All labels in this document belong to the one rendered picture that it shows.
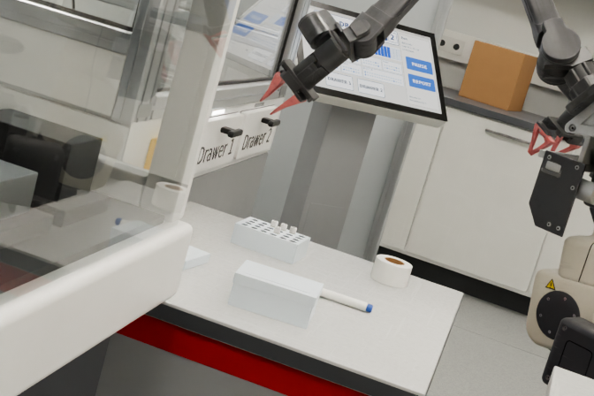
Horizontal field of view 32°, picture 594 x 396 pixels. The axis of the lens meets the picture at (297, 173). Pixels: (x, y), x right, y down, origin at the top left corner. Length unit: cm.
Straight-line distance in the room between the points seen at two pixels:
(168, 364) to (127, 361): 6
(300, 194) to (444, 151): 200
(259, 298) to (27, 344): 61
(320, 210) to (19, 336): 224
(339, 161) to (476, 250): 206
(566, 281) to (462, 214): 285
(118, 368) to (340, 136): 167
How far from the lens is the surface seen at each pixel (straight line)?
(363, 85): 304
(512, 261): 510
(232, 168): 245
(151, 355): 156
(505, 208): 507
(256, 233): 189
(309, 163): 314
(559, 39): 214
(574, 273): 226
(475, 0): 576
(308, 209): 314
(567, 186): 225
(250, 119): 241
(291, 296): 155
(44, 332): 104
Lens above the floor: 125
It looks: 10 degrees down
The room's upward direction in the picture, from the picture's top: 16 degrees clockwise
